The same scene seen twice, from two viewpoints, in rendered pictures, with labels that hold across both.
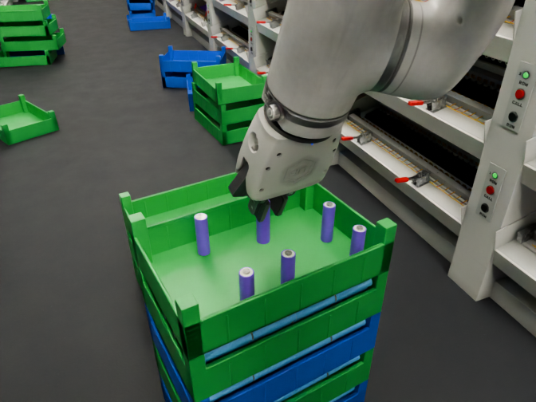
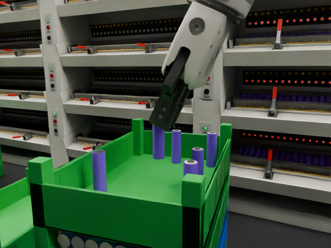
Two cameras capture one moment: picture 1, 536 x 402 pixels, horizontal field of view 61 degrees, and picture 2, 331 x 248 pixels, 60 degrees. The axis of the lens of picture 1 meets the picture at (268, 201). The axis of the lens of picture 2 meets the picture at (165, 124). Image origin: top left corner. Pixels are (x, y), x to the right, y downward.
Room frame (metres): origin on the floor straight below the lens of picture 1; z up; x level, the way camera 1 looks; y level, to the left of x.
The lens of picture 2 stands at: (0.17, 0.28, 0.50)
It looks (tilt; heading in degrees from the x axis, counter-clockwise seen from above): 11 degrees down; 318
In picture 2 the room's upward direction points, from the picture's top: straight up
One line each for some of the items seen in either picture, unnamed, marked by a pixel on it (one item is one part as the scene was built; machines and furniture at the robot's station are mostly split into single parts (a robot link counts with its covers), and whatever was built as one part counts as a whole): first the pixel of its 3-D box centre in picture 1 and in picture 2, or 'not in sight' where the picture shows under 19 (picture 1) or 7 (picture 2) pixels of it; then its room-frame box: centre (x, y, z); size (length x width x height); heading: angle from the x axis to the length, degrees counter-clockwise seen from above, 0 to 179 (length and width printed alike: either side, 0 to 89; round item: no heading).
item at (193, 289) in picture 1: (260, 243); (155, 162); (0.49, 0.01, 0.36); 0.30 x 0.20 x 0.08; 120
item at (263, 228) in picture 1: (262, 220); (158, 137); (0.49, 0.01, 0.40); 0.02 x 0.02 x 0.06
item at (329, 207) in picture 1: (328, 222); (176, 145); (0.55, -0.09, 0.36); 0.02 x 0.02 x 0.06
